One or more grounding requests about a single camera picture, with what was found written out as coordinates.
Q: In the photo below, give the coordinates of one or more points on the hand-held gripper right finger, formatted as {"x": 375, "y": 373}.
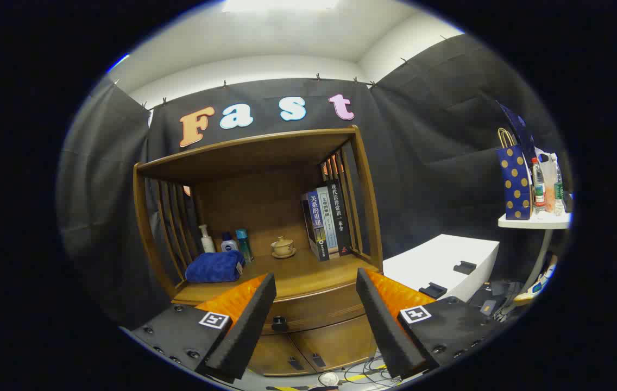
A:
{"x": 384, "y": 326}

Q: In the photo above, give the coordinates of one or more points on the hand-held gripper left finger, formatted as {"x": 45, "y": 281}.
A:
{"x": 243, "y": 331}

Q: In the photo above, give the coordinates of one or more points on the wooden drawer with black knob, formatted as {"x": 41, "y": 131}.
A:
{"x": 314, "y": 312}

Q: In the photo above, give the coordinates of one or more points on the wooden cabinet door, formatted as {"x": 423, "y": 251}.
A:
{"x": 270, "y": 355}

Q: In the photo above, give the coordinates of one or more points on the white low cabinet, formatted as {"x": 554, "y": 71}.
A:
{"x": 433, "y": 258}

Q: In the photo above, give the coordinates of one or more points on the wooden countertop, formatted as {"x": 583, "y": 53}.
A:
{"x": 308, "y": 271}

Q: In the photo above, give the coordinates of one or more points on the wooden cabinet with hutch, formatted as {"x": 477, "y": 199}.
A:
{"x": 254, "y": 157}

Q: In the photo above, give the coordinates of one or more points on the black plastic holder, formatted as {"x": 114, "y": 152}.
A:
{"x": 433, "y": 290}
{"x": 465, "y": 267}

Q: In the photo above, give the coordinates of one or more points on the folded blue towel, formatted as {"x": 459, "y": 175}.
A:
{"x": 213, "y": 267}

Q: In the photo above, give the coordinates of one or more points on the person's white shoe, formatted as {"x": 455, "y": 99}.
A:
{"x": 329, "y": 378}

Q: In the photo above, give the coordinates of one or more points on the teal bottle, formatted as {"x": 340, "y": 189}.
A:
{"x": 244, "y": 247}

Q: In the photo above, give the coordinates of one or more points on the white bottle with blue cap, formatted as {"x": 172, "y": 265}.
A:
{"x": 229, "y": 245}

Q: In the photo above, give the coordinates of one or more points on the beige lidded teacup with saucer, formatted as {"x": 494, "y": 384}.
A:
{"x": 283, "y": 247}

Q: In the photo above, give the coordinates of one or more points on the white pump bottle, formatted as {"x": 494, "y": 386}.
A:
{"x": 207, "y": 243}

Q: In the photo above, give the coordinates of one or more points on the black computer tower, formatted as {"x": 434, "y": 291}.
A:
{"x": 490, "y": 304}

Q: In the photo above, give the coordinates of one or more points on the pale blue spine book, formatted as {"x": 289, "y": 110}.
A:
{"x": 328, "y": 222}

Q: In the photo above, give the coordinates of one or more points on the black spine book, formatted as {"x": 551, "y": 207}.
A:
{"x": 340, "y": 217}

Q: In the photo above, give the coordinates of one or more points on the black backdrop cloth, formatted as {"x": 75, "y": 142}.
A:
{"x": 422, "y": 163}

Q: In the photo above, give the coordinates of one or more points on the white side table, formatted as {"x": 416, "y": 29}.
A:
{"x": 536, "y": 221}

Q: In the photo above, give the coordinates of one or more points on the blue gold-dotted gift bag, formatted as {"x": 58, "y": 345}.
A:
{"x": 514, "y": 184}

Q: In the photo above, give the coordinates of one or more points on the red label water bottle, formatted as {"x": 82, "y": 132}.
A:
{"x": 539, "y": 190}

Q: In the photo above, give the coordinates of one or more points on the clear plastic jug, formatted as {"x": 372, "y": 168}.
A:
{"x": 550, "y": 198}

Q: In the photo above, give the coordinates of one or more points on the green label water bottle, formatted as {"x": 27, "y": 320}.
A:
{"x": 559, "y": 190}

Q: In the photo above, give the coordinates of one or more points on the plain dark blue bag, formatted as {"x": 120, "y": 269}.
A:
{"x": 520, "y": 133}

